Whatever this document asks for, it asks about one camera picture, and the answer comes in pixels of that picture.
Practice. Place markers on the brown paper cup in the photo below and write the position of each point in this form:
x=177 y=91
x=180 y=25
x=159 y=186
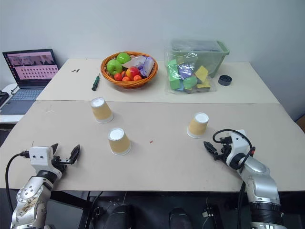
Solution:
x=102 y=111
x=118 y=143
x=198 y=126

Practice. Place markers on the red yellow toy apple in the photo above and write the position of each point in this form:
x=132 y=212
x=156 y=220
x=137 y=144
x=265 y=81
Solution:
x=133 y=71

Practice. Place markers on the green toy apple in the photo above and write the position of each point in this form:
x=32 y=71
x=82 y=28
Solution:
x=114 y=66
x=124 y=57

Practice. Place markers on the clear plastic bag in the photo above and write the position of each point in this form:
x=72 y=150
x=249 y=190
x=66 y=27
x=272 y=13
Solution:
x=190 y=57

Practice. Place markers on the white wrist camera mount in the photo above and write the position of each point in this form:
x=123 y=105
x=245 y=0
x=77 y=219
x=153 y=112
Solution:
x=40 y=153
x=238 y=143

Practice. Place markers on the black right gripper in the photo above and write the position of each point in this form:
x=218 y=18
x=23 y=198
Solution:
x=222 y=153

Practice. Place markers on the green plastic bin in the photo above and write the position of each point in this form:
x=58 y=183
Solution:
x=214 y=57

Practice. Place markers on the small orange toy fruit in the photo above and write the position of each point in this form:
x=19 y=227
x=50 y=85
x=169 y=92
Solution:
x=126 y=79
x=118 y=76
x=137 y=78

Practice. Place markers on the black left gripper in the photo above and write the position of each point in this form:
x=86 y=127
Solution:
x=60 y=162

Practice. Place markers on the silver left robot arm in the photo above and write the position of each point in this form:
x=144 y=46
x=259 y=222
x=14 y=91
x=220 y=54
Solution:
x=31 y=193

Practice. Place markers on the orange wicker basket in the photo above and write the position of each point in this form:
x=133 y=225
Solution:
x=129 y=83

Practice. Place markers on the black round cap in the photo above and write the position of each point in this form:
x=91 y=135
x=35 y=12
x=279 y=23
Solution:
x=225 y=80

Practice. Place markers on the purple foam block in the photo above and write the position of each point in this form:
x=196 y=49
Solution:
x=186 y=71

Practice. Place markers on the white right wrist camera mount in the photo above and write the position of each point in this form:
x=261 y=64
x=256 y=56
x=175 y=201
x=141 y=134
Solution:
x=238 y=143

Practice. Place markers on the yellow foam block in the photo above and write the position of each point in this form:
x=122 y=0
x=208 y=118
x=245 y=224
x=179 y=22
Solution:
x=202 y=73

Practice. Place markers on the small green foam block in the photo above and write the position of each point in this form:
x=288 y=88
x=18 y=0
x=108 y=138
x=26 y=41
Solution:
x=190 y=83

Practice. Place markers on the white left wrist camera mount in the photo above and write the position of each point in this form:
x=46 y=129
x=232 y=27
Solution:
x=40 y=153

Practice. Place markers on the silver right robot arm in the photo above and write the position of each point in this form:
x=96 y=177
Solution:
x=261 y=186

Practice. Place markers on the large green foam block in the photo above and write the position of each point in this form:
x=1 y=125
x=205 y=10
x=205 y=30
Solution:
x=173 y=76

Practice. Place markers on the white folded paper piece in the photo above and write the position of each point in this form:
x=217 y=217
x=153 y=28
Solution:
x=133 y=62

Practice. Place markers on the grey laptop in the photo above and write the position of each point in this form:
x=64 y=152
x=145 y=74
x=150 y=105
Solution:
x=31 y=69

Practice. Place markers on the purple white crumpled bag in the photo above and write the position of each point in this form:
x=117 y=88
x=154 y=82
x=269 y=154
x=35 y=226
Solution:
x=147 y=65

